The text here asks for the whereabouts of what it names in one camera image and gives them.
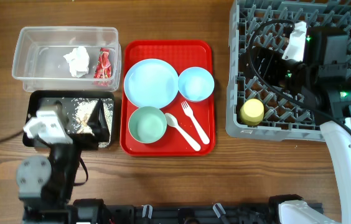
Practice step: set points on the red serving tray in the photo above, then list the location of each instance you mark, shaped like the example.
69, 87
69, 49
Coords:
181, 54

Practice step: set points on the food scraps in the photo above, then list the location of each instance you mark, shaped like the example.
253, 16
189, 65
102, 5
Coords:
84, 109

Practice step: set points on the white napkin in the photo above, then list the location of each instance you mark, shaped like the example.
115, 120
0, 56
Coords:
78, 60

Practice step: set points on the yellow cup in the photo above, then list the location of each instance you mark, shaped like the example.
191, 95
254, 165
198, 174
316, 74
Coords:
252, 112

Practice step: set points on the green bowl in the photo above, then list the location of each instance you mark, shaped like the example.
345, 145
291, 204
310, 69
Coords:
147, 124

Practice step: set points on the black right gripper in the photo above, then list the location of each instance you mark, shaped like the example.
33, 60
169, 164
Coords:
272, 61

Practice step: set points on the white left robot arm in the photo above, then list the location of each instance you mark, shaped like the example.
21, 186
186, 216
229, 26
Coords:
46, 183

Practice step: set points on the clear plastic bin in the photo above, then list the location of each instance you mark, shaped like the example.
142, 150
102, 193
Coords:
40, 65

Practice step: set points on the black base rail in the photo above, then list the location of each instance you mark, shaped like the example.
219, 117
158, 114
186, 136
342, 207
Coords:
244, 213

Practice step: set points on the red snack wrapper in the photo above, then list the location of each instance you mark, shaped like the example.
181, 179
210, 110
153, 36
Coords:
103, 68

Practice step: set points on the white plastic fork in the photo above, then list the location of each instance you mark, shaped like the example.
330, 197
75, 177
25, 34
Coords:
189, 112

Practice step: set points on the light blue plate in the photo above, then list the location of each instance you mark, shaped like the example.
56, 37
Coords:
151, 82

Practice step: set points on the white plastic spoon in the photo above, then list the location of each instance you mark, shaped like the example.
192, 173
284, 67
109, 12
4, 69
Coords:
173, 122

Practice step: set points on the black tray bin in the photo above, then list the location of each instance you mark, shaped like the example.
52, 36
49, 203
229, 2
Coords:
34, 101

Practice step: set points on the grey dishwasher rack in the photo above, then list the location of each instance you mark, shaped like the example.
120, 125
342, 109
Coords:
282, 120

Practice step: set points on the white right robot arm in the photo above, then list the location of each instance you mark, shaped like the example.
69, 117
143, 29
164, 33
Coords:
319, 84

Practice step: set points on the light blue bowl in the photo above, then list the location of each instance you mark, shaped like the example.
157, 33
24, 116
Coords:
196, 84

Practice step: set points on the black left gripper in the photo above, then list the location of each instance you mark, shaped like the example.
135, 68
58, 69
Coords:
98, 122

